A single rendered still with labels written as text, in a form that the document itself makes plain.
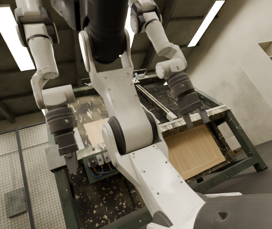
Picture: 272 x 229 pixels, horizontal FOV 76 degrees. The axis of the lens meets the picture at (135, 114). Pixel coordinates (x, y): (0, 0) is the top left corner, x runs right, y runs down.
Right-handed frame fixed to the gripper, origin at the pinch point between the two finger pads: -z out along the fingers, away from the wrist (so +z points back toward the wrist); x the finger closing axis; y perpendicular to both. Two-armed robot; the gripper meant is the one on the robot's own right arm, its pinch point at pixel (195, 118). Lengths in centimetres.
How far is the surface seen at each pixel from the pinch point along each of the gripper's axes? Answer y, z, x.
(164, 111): -63, 23, 136
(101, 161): 33, -4, 98
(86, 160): 44, 2, 109
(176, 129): -58, -4, 119
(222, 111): -131, -5, 120
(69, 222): 67, -33, 84
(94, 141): 30, 17, 126
